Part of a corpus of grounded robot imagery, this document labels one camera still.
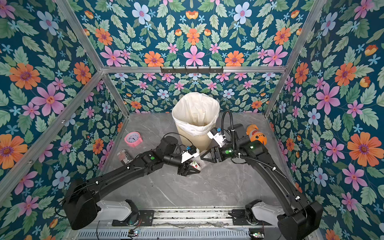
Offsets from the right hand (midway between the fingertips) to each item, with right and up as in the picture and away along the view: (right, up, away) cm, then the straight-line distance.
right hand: (208, 153), depth 67 cm
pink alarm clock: (-51, +4, +35) cm, 61 cm away
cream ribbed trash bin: (-3, +2, +30) cm, 30 cm away
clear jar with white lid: (-5, -4, -2) cm, 7 cm away
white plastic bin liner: (-6, +21, +28) cm, 36 cm away
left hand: (-3, -7, +3) cm, 8 cm away
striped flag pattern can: (-52, -7, +25) cm, 58 cm away
